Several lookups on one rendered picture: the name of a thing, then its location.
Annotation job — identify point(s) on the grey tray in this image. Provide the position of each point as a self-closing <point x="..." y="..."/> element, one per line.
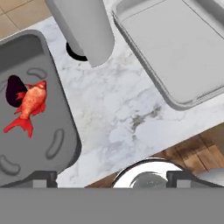
<point x="178" y="49"/>

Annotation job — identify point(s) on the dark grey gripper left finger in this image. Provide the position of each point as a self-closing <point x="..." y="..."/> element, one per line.
<point x="43" y="178"/>

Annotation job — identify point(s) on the grey sink tap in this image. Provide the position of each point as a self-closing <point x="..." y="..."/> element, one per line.
<point x="84" y="26"/>

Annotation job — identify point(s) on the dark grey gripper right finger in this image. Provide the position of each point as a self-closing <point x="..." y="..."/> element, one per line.
<point x="180" y="178"/>

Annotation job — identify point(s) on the dark purple eggplant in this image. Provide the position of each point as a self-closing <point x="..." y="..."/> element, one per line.
<point x="13" y="90"/>

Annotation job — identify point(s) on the red fish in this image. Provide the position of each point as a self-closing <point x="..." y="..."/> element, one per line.
<point x="30" y="105"/>

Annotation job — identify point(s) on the grey kitchen sink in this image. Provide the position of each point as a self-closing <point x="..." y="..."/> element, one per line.
<point x="32" y="116"/>

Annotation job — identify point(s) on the silver round bowl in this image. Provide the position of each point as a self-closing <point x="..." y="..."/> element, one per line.
<point x="145" y="175"/>

